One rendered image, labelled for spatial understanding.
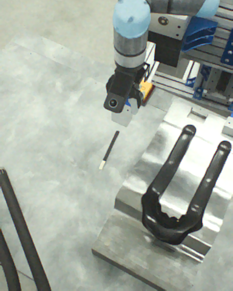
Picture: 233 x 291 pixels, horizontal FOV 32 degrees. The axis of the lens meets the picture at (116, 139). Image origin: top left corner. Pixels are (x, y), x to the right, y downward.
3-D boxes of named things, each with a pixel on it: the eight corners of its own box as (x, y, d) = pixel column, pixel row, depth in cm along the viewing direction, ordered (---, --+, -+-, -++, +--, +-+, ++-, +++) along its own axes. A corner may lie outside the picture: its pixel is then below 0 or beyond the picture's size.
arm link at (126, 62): (137, 62, 88) (105, 48, 90) (136, 75, 92) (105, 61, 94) (152, 39, 91) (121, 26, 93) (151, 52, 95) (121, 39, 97)
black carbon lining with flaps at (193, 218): (184, 125, 118) (189, 107, 110) (236, 148, 115) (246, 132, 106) (128, 227, 104) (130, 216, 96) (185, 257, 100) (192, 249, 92)
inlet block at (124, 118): (132, 87, 120) (133, 76, 115) (147, 94, 119) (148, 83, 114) (111, 120, 115) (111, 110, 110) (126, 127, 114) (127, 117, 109)
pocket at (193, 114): (190, 111, 122) (192, 105, 119) (206, 119, 121) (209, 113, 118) (184, 123, 121) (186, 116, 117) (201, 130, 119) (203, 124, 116)
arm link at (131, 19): (153, -8, 83) (150, 23, 79) (149, 30, 93) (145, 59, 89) (115, -12, 83) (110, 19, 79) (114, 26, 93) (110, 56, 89)
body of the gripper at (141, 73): (149, 78, 106) (153, 48, 96) (134, 102, 103) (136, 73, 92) (124, 67, 108) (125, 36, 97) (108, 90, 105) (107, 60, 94)
